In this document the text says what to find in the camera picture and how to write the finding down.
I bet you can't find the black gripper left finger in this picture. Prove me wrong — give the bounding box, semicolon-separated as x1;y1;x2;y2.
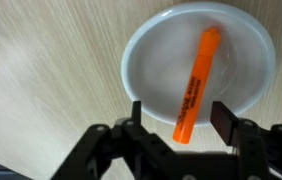
49;100;195;180

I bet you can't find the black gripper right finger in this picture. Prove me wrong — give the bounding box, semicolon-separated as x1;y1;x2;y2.
209;100;282;180

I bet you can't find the orange highlighter marker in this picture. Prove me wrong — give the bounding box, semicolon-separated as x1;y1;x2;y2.
172;27;222;145

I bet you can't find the white bowl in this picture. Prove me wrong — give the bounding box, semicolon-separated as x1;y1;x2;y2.
120;1;277;128

